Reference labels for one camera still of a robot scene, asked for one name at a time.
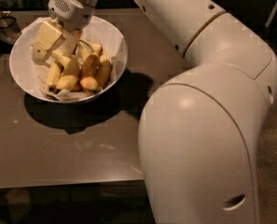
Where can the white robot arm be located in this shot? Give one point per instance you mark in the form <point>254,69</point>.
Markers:
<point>198,132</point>

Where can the large yellow banana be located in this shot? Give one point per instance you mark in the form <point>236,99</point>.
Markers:
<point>70,70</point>

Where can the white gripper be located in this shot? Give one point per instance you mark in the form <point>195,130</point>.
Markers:
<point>69,12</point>

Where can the small yellow banana left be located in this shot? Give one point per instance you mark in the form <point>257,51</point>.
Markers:
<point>54,74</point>

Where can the white bowl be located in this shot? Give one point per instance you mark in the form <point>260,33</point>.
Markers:
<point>20,72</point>

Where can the dark bag with strap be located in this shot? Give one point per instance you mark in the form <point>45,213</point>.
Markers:
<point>9,32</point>

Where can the green yellow back banana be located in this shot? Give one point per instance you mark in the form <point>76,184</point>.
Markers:
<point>86,48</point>

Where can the orange ripe banana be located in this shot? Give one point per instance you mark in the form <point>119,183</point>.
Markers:
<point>88,72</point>

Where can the white paper lining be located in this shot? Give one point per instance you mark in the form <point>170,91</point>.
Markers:
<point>114,72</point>

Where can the yellow banana right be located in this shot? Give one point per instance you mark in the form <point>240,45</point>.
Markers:
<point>104,70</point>

